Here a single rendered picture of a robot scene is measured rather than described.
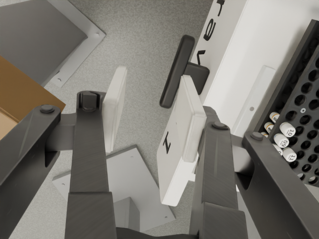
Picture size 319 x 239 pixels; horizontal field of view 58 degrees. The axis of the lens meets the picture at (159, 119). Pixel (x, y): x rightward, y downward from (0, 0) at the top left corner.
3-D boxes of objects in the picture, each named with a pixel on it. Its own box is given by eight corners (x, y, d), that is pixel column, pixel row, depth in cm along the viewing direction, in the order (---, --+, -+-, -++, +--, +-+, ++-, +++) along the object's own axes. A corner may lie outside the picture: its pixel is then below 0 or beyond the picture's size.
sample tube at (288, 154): (267, 140, 37) (284, 160, 32) (272, 132, 36) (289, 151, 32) (276, 142, 37) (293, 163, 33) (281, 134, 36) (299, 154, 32)
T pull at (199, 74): (158, 103, 30) (158, 108, 29) (182, 32, 27) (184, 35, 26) (190, 112, 31) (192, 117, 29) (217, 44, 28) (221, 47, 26)
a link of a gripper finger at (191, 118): (193, 114, 15) (207, 116, 15) (181, 73, 21) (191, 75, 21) (182, 162, 16) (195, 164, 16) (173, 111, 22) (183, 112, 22)
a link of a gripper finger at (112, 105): (112, 154, 16) (98, 152, 16) (124, 104, 22) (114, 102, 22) (117, 104, 14) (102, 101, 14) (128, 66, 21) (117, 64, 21)
